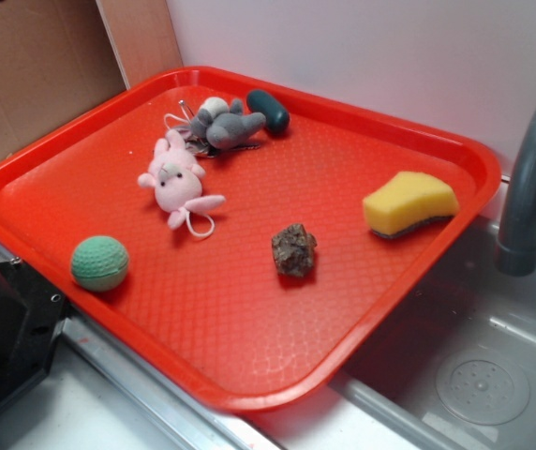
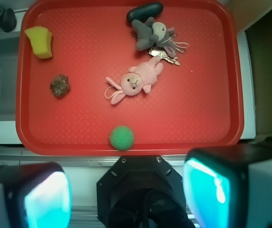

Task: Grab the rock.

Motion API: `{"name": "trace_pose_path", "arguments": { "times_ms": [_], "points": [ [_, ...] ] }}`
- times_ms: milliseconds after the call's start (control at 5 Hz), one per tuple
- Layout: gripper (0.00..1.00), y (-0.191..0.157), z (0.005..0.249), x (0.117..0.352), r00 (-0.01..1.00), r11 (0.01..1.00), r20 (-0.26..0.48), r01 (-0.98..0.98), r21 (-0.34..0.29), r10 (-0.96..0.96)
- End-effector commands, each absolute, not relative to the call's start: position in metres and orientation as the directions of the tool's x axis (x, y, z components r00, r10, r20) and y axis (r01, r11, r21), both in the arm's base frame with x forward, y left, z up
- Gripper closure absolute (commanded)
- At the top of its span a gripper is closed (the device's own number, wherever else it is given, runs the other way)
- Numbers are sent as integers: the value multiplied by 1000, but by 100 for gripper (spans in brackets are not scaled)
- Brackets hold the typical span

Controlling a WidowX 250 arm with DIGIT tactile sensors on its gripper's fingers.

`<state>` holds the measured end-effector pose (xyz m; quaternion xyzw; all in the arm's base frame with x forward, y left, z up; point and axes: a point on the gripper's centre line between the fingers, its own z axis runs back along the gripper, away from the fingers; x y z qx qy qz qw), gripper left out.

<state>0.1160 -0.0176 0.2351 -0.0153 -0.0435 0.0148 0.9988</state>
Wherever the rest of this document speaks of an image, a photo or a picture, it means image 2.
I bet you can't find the grey plush bunny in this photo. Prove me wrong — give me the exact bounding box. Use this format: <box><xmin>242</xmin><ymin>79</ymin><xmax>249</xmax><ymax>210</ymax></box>
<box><xmin>131</xmin><ymin>17</ymin><xmax>175</xmax><ymax>51</ymax></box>

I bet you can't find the red plastic tray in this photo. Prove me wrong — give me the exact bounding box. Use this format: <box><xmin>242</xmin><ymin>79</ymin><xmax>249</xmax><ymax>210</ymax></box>
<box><xmin>16</xmin><ymin>0</ymin><xmax>244</xmax><ymax>156</ymax></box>

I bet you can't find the yellow sponge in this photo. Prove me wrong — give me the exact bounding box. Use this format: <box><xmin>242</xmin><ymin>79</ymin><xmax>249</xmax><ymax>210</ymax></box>
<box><xmin>24</xmin><ymin>26</ymin><xmax>52</xmax><ymax>59</ymax></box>

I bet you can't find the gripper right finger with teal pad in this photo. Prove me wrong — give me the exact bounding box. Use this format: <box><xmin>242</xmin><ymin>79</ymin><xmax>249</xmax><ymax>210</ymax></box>
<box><xmin>183</xmin><ymin>144</ymin><xmax>272</xmax><ymax>228</ymax></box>

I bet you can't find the black oval case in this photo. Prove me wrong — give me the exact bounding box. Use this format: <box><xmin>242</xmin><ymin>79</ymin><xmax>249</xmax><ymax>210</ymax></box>
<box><xmin>126</xmin><ymin>2</ymin><xmax>164</xmax><ymax>23</ymax></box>

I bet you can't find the clear plastic bin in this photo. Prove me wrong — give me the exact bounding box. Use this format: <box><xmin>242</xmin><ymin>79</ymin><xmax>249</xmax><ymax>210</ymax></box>
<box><xmin>0</xmin><ymin>32</ymin><xmax>20</xmax><ymax>121</ymax></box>

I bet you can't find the brown rough rock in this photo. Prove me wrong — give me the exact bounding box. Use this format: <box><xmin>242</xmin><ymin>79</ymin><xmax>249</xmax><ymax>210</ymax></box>
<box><xmin>49</xmin><ymin>75</ymin><xmax>70</xmax><ymax>98</ymax></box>

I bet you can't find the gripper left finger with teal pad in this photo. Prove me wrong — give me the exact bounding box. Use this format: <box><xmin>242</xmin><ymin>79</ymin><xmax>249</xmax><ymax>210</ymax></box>
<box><xmin>0</xmin><ymin>162</ymin><xmax>72</xmax><ymax>228</ymax></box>

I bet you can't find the pink plush bunny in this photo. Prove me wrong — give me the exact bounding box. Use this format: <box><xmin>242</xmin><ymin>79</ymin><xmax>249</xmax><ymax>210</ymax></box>
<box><xmin>104</xmin><ymin>56</ymin><xmax>164</xmax><ymax>105</ymax></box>

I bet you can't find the black octagonal mount plate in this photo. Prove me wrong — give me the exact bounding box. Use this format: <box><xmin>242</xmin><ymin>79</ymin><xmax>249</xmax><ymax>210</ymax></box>
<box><xmin>97</xmin><ymin>156</ymin><xmax>194</xmax><ymax>228</ymax></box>

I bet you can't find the silver key bunch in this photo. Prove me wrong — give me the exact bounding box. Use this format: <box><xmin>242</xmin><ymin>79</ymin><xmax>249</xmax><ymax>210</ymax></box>
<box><xmin>133</xmin><ymin>33</ymin><xmax>189</xmax><ymax>67</ymax></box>

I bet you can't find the green golf ball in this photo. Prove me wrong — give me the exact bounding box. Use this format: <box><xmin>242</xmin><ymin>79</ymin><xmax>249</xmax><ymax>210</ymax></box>
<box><xmin>109</xmin><ymin>125</ymin><xmax>135</xmax><ymax>151</ymax></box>

